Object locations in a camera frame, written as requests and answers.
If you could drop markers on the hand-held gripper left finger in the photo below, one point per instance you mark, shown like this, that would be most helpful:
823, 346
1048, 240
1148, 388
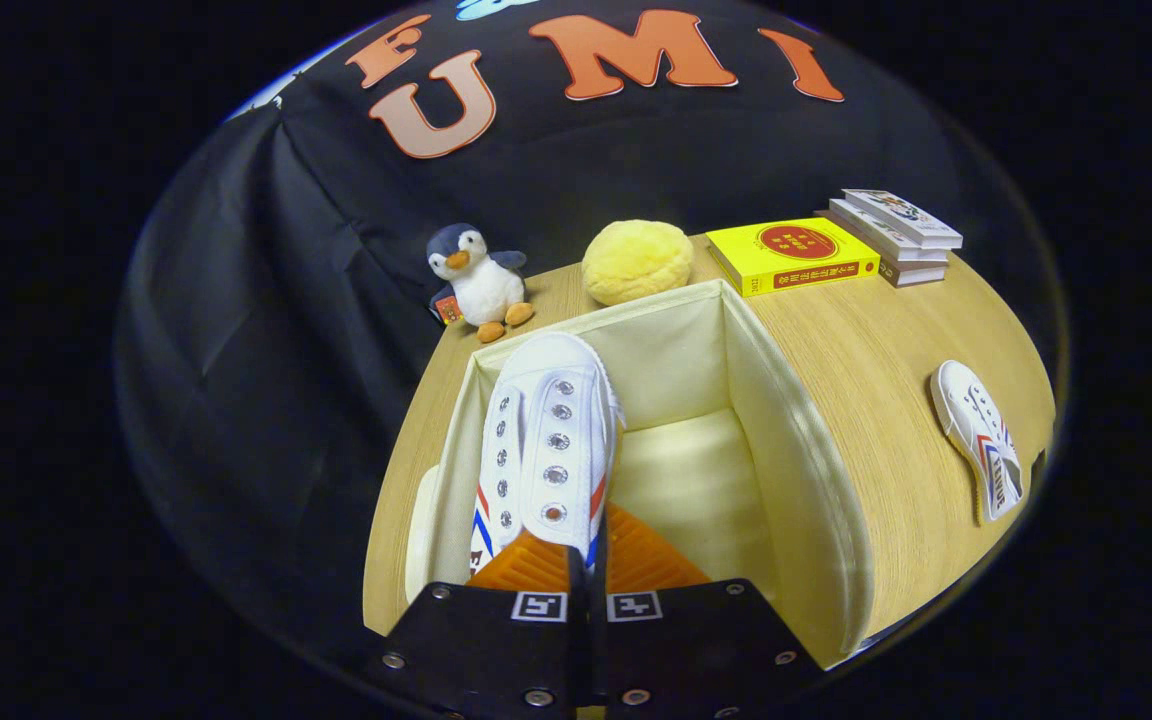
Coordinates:
496, 650

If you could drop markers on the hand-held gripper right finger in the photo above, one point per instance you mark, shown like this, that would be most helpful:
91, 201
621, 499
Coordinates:
696, 650

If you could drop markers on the cream fabric storage box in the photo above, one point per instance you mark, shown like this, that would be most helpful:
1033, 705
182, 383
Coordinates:
796, 450

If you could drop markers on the white striped canvas shoe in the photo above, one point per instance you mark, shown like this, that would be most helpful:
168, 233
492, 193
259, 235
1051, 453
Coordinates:
556, 420
976, 430

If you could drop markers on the penguin plush toy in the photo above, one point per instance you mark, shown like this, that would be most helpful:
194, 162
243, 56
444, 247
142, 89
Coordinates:
481, 285

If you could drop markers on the yellow plush ball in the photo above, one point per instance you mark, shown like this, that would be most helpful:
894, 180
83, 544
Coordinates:
636, 260

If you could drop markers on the yellow book with red circle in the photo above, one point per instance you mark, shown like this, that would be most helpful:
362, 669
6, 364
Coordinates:
786, 250

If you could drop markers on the brown cover book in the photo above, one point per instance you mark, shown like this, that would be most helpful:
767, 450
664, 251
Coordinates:
916, 275

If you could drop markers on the white illustrated cover book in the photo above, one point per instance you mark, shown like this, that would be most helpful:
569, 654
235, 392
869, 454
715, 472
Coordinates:
901, 215

